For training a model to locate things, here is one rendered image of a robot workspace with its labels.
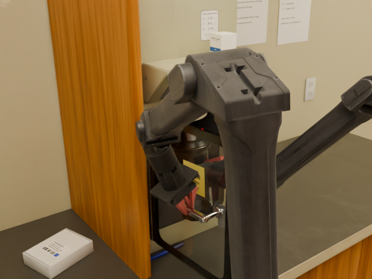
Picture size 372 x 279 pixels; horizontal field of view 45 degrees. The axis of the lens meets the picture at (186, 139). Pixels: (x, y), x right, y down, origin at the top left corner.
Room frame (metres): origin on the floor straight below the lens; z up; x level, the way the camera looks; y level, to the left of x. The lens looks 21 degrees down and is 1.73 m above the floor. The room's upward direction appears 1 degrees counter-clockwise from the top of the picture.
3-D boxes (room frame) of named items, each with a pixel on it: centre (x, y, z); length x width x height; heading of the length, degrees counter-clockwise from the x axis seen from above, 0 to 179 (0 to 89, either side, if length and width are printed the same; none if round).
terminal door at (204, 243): (0.99, 0.00, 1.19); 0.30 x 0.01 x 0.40; 41
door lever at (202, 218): (0.91, -0.03, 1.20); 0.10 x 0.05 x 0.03; 41
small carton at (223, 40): (1.19, -0.10, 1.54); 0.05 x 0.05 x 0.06; 32
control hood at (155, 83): (1.16, -0.05, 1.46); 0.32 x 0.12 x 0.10; 126
